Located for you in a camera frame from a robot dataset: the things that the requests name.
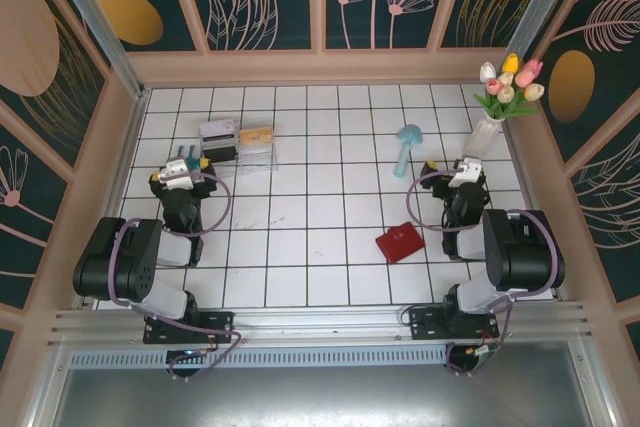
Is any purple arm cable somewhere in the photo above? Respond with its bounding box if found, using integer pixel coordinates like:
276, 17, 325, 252
405, 169, 567, 376
107, 169, 245, 382

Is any small green circuit board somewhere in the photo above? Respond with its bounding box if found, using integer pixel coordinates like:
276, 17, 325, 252
467, 344, 501, 361

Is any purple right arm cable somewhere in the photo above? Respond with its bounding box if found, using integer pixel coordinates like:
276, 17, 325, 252
405, 169, 567, 376

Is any clear acrylic organizer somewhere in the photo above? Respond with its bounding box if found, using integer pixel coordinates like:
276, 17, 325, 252
202, 116, 281, 178

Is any aluminium corner post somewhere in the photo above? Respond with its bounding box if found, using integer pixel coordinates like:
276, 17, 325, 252
42, 0, 151, 99
504, 0, 569, 61

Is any aluminium side rail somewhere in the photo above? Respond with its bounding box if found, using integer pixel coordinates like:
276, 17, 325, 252
74, 89, 151, 309

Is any white and black small box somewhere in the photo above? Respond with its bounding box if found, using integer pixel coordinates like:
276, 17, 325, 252
198, 119, 240, 148

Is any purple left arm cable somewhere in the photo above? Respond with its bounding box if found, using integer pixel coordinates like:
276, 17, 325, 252
107, 169, 245, 382

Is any grey slotted cable duct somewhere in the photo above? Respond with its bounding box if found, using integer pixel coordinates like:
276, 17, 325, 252
67, 350, 449, 369

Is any aluminium mounting rail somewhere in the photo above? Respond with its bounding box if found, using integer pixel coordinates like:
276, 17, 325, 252
47, 301, 596, 348

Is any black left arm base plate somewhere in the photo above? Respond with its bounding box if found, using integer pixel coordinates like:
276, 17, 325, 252
143, 310, 236, 346

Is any teal toy garden fork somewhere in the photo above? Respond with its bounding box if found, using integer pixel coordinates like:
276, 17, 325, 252
177, 145, 202, 171

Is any white ribbed vase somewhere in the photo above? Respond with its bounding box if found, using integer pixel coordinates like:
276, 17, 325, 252
462, 115, 501, 161

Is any artificial tulip bouquet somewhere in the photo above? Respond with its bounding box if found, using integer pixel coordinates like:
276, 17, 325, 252
472, 52, 546, 122

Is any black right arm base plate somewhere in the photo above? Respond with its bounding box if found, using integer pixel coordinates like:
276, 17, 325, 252
408, 306, 501, 344

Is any teal mushroom toy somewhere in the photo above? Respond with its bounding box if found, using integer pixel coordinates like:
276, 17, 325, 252
392, 124, 425, 179

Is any black card box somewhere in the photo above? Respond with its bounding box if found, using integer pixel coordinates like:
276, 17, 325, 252
204, 144, 239, 165

